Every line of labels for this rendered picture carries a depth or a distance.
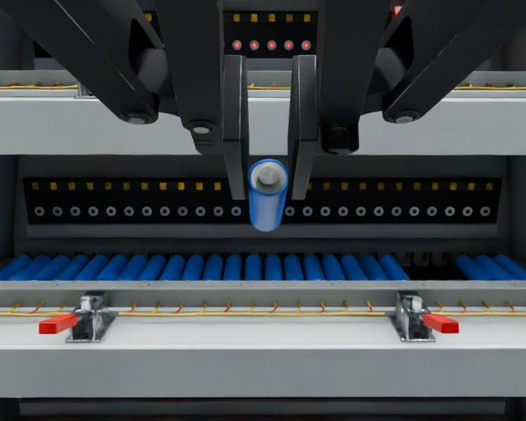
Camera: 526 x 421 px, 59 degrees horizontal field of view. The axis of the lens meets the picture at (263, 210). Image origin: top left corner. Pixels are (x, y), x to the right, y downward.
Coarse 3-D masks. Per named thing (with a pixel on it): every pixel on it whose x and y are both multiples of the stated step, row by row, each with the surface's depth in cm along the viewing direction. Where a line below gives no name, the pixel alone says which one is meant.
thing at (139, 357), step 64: (0, 256) 53; (0, 320) 40; (128, 320) 40; (192, 320) 40; (256, 320) 40; (320, 320) 40; (384, 320) 40; (512, 320) 41; (0, 384) 37; (64, 384) 37; (128, 384) 37; (192, 384) 37; (256, 384) 37; (320, 384) 37; (384, 384) 37; (448, 384) 37; (512, 384) 37
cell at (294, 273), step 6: (288, 258) 49; (294, 258) 49; (288, 264) 48; (294, 264) 47; (300, 264) 48; (288, 270) 46; (294, 270) 46; (300, 270) 47; (288, 276) 45; (294, 276) 44; (300, 276) 45
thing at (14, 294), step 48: (0, 288) 41; (48, 288) 41; (96, 288) 41; (144, 288) 41; (192, 288) 41; (240, 288) 41; (288, 288) 41; (336, 288) 41; (384, 288) 41; (432, 288) 41; (480, 288) 41
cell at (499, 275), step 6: (480, 258) 50; (486, 258) 49; (480, 264) 49; (486, 264) 48; (492, 264) 48; (486, 270) 48; (492, 270) 47; (498, 270) 46; (504, 270) 46; (498, 276) 45; (504, 276) 45; (510, 276) 44
